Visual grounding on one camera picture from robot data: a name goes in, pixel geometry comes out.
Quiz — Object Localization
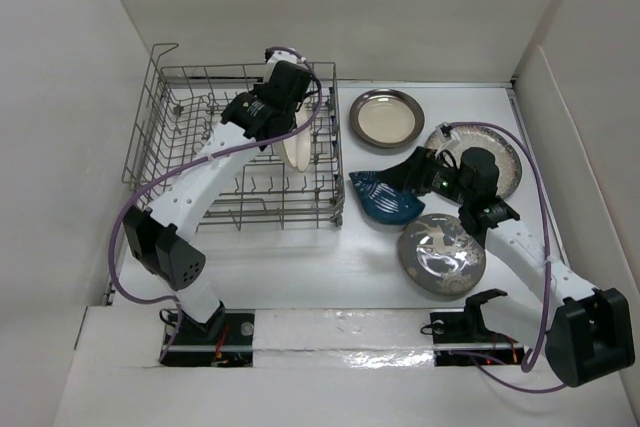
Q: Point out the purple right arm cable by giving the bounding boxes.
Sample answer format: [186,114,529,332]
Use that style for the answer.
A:
[442,120,574,393]

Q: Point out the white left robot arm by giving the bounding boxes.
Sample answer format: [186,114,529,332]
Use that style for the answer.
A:
[124,51,313,344]

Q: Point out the grey wire dish rack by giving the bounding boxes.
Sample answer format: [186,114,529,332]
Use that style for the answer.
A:
[122,43,345,231]

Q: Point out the blue leaf-shaped dish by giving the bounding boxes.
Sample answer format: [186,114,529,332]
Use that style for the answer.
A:
[349,171,426,225]

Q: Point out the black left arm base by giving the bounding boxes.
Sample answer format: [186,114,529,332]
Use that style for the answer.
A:
[159,309,256,368]

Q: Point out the cream divided plate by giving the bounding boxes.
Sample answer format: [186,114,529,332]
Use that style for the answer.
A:
[273,127,311,172]

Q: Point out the speckled beige round plate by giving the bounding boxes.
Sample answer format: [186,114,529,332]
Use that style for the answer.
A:
[448,125,522,199]

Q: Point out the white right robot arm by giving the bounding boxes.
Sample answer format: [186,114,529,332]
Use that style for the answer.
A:
[377,147,635,387]

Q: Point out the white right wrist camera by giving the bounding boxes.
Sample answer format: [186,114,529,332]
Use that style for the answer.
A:
[436,123,460,153]

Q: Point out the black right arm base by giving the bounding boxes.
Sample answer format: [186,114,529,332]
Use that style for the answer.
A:
[420,289,525,367]

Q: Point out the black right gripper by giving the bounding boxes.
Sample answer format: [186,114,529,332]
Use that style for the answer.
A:
[375,146,471,206]

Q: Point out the grey plate with gold tree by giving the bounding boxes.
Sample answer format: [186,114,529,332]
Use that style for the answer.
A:
[397,213,486,297]

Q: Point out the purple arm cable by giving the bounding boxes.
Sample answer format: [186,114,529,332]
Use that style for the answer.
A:
[442,120,574,393]
[108,45,324,306]

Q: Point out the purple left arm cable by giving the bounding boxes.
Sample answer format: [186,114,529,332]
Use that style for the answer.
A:
[108,45,324,306]

